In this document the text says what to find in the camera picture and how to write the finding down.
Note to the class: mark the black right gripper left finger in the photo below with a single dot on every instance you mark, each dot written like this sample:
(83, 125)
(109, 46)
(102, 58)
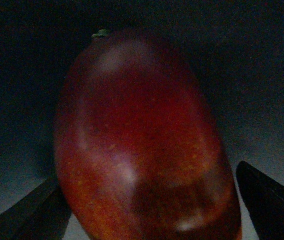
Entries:
(43, 214)

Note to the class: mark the red mango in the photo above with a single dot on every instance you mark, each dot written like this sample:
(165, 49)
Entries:
(137, 152)

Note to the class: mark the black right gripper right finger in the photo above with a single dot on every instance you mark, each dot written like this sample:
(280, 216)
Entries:
(264, 200)

